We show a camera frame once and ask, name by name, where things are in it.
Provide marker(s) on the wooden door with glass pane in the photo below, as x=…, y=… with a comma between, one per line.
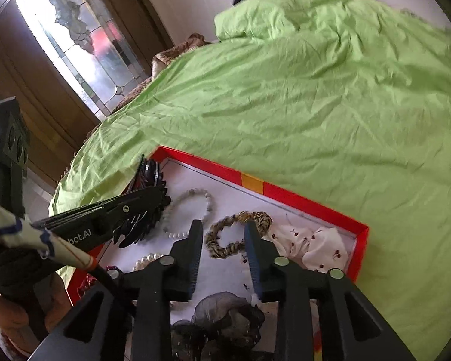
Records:
x=79, y=37

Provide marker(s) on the green bed sheet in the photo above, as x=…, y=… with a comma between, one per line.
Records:
x=304, y=101

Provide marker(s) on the red cardboard box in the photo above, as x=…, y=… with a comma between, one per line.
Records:
x=225, y=195

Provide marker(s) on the person's left hand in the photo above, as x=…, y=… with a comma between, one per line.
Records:
x=18, y=316

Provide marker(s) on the brown patterned blanket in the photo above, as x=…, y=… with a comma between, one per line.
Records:
x=173, y=54

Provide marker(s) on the black hair claw clip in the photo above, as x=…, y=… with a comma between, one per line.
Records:
x=150, y=173

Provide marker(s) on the white cherry print scrunchie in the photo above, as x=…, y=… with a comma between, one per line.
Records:
x=319, y=248

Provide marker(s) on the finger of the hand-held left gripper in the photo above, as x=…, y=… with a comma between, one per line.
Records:
x=109, y=210

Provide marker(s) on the leopard print scrunchie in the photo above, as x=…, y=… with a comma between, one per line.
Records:
x=220, y=246

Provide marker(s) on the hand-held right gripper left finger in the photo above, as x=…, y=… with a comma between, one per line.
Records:
x=196, y=255

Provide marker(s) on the grey dotted organza scrunchie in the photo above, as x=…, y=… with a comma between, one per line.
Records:
x=221, y=316

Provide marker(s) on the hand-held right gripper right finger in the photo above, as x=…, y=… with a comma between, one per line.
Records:
x=252, y=259

